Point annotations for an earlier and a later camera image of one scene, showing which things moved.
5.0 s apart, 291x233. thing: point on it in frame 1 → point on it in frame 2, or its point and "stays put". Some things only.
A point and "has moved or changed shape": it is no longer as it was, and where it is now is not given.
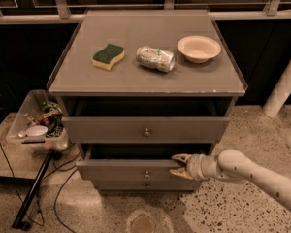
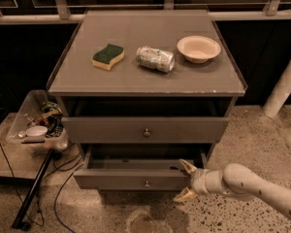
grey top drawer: [145, 129] stays put
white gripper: [194, 167] → [199, 181]
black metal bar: [31, 191] stays put
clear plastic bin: [35, 108] stays put
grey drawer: [136, 161] has moved or changed shape
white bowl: [199, 49] stays put
